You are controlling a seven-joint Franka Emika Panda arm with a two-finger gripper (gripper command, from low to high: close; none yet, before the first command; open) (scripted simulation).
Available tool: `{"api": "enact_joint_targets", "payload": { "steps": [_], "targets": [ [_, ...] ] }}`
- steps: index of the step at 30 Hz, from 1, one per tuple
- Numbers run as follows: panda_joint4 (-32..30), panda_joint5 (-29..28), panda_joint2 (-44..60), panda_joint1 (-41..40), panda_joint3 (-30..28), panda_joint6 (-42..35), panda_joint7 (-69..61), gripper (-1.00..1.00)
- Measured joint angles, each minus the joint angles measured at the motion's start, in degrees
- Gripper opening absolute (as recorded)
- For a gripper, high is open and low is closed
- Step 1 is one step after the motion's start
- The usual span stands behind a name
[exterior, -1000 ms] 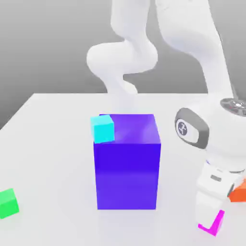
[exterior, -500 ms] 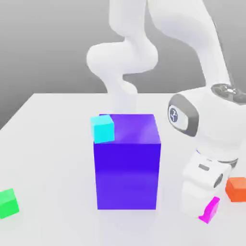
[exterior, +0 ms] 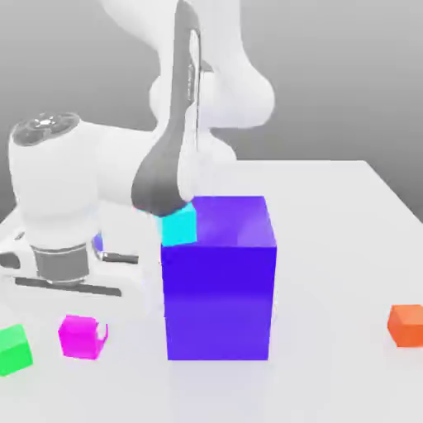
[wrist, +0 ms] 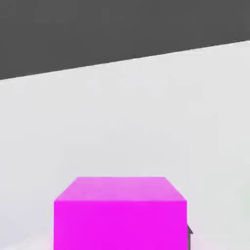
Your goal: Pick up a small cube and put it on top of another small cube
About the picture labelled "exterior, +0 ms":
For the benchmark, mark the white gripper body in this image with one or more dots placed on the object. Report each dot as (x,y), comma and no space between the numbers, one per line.
(66,287)

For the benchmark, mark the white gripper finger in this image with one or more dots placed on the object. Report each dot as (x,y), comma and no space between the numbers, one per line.
(101,330)

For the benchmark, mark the small magenta cube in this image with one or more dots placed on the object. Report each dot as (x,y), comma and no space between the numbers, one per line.
(77,338)

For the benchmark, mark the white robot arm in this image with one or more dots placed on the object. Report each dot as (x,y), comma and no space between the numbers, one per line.
(56,185)

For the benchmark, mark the small green cube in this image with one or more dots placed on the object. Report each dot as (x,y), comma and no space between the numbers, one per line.
(13,352)

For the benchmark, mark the small cyan cube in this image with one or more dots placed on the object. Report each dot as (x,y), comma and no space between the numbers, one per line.
(180,228)

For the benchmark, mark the small orange cube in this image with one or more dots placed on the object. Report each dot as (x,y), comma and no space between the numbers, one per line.
(408,327)

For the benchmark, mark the large purple box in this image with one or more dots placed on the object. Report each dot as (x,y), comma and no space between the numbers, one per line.
(218,297)

